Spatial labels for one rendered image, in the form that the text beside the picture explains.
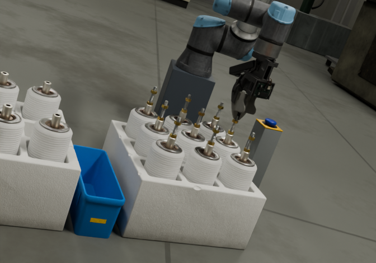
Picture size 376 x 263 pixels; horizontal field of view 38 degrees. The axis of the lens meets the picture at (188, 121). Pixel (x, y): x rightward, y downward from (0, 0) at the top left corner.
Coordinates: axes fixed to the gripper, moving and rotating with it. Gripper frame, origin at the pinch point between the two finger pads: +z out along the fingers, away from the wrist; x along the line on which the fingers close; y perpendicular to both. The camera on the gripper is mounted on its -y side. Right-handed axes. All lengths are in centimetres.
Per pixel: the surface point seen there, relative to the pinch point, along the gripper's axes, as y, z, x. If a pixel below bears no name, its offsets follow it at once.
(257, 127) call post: -5.9, 5.1, 14.7
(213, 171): 15.4, 12.3, -12.5
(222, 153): 4.4, 11.5, -3.0
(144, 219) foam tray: 16.4, 28.1, -29.3
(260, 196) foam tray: 20.3, 16.4, 3.0
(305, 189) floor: -21, 34, 65
